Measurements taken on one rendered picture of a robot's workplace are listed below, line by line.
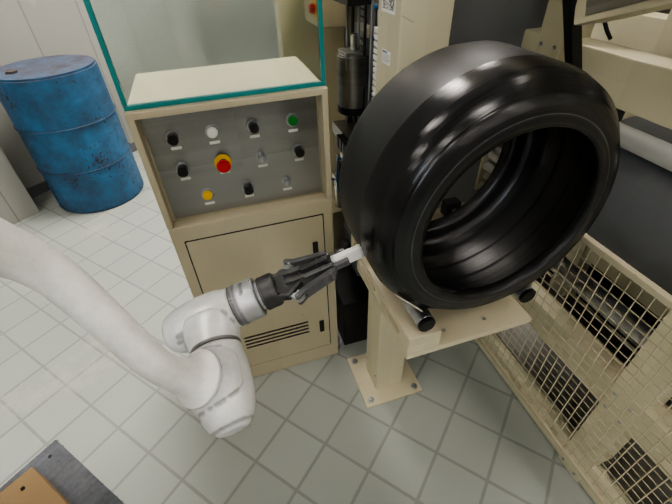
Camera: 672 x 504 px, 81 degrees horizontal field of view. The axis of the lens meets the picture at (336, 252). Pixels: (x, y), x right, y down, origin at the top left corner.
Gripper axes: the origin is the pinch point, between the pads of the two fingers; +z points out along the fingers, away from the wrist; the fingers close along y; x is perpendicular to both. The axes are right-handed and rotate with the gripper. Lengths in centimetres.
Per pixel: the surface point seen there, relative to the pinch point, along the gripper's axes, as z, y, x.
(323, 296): -10, 51, 64
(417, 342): 7.8, -10.5, 25.6
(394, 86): 20.4, 8.8, -27.2
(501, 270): 36.0, -2.7, 24.2
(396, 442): -7, 3, 109
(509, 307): 37, -5, 38
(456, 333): 19.0, -8.5, 32.9
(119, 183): -120, 241, 61
